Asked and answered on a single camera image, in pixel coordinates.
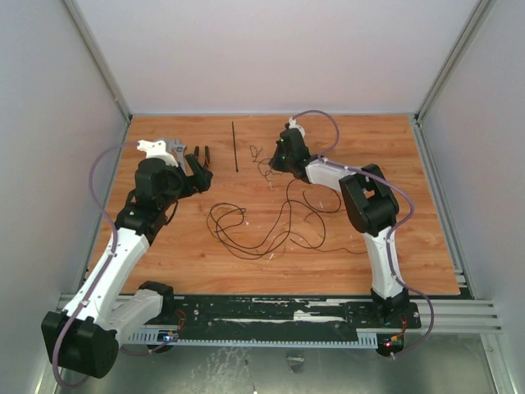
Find black and yellow wire bundle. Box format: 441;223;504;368
249;144;368;255

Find black zip tie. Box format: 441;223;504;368
231;121;240;173

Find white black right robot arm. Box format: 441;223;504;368
270;122;409;327

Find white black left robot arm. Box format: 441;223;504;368
41;154;213;379

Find orange black pliers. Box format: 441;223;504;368
194;145;211;169

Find silver adjustable wrench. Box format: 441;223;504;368
168;139;187;174

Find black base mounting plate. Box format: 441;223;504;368
141;295;422;339

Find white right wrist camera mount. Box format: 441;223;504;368
285;117;306;138

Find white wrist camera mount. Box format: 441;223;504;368
137;138;179;167
285;117;306;138

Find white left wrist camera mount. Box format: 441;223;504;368
137;138;179;167

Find grey slotted cable duct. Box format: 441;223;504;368
124;328;378;349

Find aluminium frame rail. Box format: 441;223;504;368
410;1;501;334

